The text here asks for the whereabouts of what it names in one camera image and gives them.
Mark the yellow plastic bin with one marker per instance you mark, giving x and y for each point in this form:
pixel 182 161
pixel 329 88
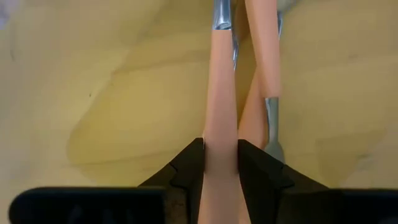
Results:
pixel 93 93

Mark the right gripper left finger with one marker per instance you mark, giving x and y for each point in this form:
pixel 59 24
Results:
pixel 155 205

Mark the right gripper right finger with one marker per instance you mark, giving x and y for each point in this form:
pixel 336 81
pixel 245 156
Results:
pixel 295 205

